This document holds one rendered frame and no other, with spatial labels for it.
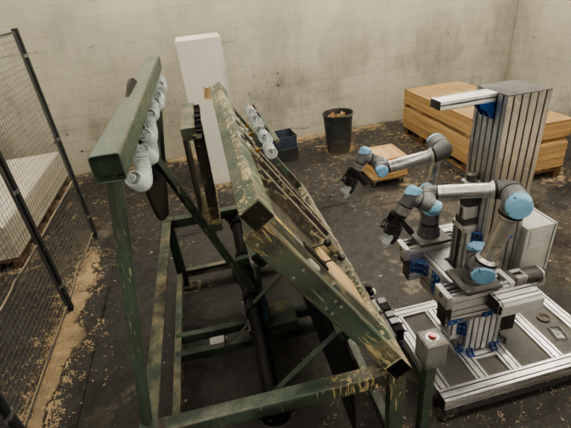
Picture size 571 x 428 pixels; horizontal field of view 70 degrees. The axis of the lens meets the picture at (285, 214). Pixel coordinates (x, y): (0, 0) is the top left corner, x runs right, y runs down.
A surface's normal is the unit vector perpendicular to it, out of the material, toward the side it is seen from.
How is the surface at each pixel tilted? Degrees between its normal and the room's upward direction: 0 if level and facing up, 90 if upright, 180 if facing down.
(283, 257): 90
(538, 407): 0
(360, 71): 90
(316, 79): 90
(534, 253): 90
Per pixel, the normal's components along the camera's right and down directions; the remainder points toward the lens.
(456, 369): -0.10, -0.86
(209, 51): 0.22, 0.47
